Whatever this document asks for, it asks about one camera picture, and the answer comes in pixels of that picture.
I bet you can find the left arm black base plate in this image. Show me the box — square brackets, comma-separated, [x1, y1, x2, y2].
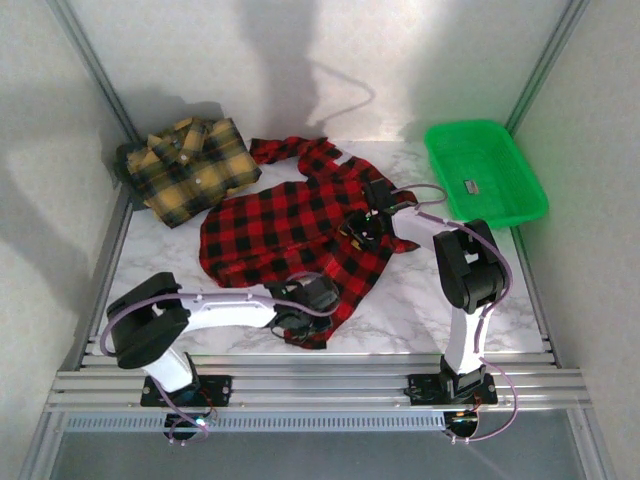
[139, 374, 234, 407]

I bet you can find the yellow black plaid shirt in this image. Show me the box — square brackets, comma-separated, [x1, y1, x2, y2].
[124, 115, 264, 229]

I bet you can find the grey slotted cable duct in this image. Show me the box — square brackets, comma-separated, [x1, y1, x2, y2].
[64, 412, 447, 434]

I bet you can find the aluminium frame rail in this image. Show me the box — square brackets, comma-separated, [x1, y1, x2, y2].
[44, 352, 594, 414]

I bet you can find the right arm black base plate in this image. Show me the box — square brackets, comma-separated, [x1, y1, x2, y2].
[407, 372, 499, 406]

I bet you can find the aluminium frame leg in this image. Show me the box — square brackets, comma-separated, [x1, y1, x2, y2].
[19, 412, 66, 480]
[569, 409, 619, 480]

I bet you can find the black control board with LED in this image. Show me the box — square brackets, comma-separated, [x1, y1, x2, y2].
[444, 410, 481, 441]
[164, 413, 211, 442]

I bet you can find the green plastic basket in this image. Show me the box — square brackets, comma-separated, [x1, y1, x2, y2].
[423, 118, 550, 231]

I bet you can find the aluminium frame post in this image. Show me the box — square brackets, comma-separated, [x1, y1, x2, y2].
[47, 0, 144, 146]
[503, 0, 591, 134]

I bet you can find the red black plaid shirt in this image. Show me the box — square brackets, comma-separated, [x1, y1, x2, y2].
[198, 135, 421, 351]

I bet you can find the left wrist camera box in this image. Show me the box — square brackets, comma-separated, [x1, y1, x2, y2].
[298, 275, 341, 315]

